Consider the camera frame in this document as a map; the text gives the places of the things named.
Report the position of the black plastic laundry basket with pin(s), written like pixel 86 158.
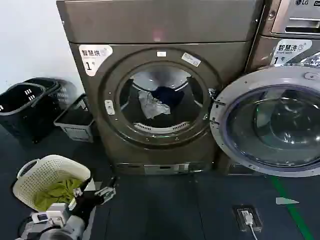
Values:
pixel 17 112
pixel 53 100

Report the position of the grey front-load dryer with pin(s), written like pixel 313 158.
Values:
pixel 160 30

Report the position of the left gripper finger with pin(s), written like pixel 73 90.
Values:
pixel 84 186
pixel 107 192

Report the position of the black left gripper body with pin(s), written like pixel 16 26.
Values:
pixel 87 203

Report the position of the black floor socket box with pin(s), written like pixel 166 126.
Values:
pixel 247 217

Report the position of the white perforated laundry basket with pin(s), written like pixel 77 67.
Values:
pixel 50 170

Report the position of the olive green garment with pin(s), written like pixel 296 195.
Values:
pixel 56 193

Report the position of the pale grey crumpled cloth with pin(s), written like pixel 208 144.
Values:
pixel 152 107

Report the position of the dark blue garment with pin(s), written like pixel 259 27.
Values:
pixel 172 93

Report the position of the grey washing machine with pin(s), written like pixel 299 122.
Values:
pixel 287 22

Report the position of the grey rectangular plastic basket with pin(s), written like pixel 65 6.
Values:
pixel 75 117

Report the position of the round glass dryer door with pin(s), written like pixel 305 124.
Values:
pixel 272 120

